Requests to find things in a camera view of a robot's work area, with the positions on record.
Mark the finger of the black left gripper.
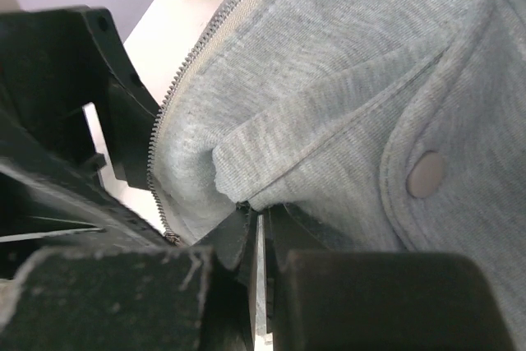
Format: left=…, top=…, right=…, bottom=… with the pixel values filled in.
left=1, top=161, right=168, bottom=248
left=73, top=6, right=159, bottom=189

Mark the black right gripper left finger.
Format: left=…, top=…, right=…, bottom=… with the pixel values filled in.
left=1, top=207, right=257, bottom=350

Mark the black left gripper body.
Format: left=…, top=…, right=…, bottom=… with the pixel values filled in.
left=1, top=12, right=106, bottom=203

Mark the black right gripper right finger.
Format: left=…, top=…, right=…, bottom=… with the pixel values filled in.
left=264, top=206, right=514, bottom=350

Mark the grey zip hoodie jacket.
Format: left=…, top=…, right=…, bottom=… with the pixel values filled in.
left=150, top=0, right=525, bottom=349

